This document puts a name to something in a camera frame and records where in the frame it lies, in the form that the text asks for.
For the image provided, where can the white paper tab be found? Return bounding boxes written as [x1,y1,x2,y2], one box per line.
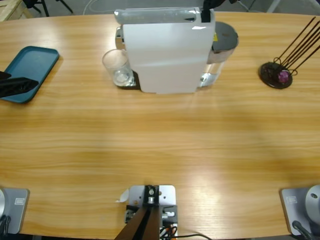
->
[115,189,130,203]

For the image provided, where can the black capsule holder with rods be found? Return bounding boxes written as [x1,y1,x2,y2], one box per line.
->
[258,16,320,89]

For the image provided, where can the metal drip tray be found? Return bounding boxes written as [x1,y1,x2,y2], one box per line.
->
[113,71,141,90]

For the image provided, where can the white floor cable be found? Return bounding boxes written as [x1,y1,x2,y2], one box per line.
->
[83,0,116,15]

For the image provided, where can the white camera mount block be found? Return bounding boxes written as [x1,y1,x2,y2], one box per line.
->
[124,184,179,240]

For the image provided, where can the black tripod legs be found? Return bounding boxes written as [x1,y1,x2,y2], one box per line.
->
[23,0,74,17]

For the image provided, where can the silver coffee machine lever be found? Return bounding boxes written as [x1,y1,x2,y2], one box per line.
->
[114,7,200,25]

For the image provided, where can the clear water tank dark lid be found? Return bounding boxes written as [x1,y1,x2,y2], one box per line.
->
[206,21,240,88]

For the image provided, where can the white capsule coffee machine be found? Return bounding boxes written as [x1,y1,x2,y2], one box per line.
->
[113,6,217,95]

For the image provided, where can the dark camera post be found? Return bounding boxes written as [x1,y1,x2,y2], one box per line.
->
[114,184,161,240]

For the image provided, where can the black base cable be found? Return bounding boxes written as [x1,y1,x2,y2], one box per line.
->
[0,215,11,236]
[291,220,315,240]

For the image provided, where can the wooden crate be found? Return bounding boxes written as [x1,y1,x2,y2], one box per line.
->
[0,0,33,22]

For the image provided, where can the purple coffee capsule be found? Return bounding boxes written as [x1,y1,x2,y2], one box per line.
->
[277,70,290,83]

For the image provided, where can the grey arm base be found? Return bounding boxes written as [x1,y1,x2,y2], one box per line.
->
[279,184,320,236]
[0,187,30,235]

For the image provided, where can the clear drinking glass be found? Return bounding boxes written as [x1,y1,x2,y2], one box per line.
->
[101,48,133,87]

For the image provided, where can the teal plastic tray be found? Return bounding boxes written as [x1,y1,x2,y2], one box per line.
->
[0,45,61,105]

